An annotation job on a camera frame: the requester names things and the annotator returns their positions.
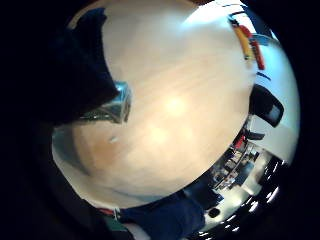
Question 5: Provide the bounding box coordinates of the black office chair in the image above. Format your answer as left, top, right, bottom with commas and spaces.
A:
248, 84, 285, 129

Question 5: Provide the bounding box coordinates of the the person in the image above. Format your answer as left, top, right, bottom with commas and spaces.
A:
98, 190, 224, 240

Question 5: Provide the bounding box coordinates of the cluttered shelf unit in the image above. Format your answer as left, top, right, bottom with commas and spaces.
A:
206, 131, 268, 196

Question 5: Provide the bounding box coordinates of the red and yellow banner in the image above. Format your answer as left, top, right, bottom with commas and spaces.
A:
229, 15, 266, 71

